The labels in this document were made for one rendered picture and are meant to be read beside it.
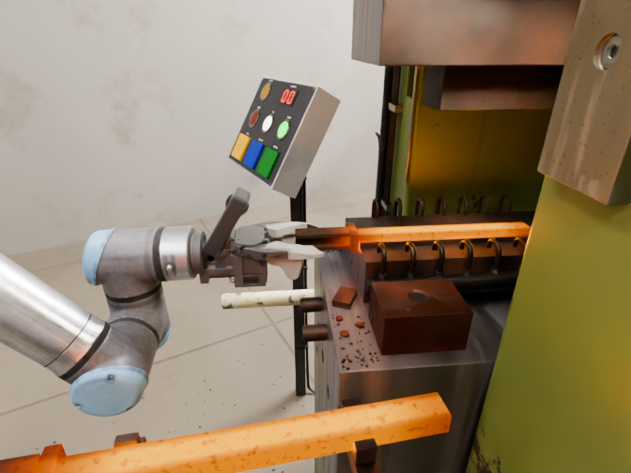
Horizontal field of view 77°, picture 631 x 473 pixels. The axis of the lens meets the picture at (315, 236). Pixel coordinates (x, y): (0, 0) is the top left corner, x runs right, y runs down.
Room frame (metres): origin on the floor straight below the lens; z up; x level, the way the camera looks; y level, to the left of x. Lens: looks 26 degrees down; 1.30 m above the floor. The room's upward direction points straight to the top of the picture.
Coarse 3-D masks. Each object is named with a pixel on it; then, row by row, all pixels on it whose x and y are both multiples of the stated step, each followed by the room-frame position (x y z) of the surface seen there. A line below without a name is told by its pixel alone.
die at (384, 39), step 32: (384, 0) 0.53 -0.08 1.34; (416, 0) 0.53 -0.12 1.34; (448, 0) 0.53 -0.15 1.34; (480, 0) 0.54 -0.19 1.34; (512, 0) 0.54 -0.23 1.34; (544, 0) 0.54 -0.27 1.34; (576, 0) 0.55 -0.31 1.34; (352, 32) 0.72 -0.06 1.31; (384, 32) 0.53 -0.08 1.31; (416, 32) 0.53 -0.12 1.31; (448, 32) 0.53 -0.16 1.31; (480, 32) 0.54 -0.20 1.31; (512, 32) 0.54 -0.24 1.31; (544, 32) 0.55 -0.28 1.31; (384, 64) 0.53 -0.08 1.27; (416, 64) 0.53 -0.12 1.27; (448, 64) 0.53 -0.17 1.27; (480, 64) 0.54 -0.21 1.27; (512, 64) 0.54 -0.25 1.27; (544, 64) 0.55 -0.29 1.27
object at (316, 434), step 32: (320, 416) 0.26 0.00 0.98; (352, 416) 0.26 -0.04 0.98; (384, 416) 0.26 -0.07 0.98; (416, 416) 0.26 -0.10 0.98; (448, 416) 0.26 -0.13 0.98; (128, 448) 0.23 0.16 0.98; (160, 448) 0.23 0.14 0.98; (192, 448) 0.23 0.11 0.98; (224, 448) 0.23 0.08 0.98; (256, 448) 0.23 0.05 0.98; (288, 448) 0.23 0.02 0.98; (320, 448) 0.23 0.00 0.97; (352, 448) 0.24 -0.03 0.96
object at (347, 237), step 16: (352, 224) 0.62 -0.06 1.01; (448, 224) 0.63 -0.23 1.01; (464, 224) 0.63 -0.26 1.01; (480, 224) 0.63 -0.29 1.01; (496, 224) 0.63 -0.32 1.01; (512, 224) 0.63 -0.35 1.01; (304, 240) 0.59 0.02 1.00; (320, 240) 0.59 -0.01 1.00; (336, 240) 0.59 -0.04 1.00; (352, 240) 0.58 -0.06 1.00
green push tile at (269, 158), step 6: (270, 150) 1.03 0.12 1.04; (264, 156) 1.05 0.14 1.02; (270, 156) 1.02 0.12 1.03; (276, 156) 1.00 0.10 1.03; (264, 162) 1.03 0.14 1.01; (270, 162) 1.00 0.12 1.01; (258, 168) 1.04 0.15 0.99; (264, 168) 1.02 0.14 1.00; (270, 168) 0.99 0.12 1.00; (264, 174) 1.00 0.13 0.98; (270, 174) 0.99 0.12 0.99
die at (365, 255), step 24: (408, 216) 0.73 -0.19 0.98; (432, 216) 0.73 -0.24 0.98; (456, 216) 0.73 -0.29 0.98; (480, 216) 0.73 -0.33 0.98; (504, 216) 0.73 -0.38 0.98; (528, 216) 0.71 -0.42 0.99; (360, 240) 0.58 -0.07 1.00; (384, 240) 0.58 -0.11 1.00; (408, 240) 0.58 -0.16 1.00; (432, 240) 0.59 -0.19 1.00; (456, 240) 0.59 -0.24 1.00; (480, 240) 0.59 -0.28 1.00; (504, 240) 0.60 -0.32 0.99; (360, 264) 0.57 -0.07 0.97; (408, 264) 0.53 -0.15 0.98; (432, 264) 0.54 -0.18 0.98; (456, 264) 0.54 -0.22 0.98; (480, 264) 0.54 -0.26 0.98; (504, 264) 0.55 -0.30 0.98; (360, 288) 0.56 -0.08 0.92
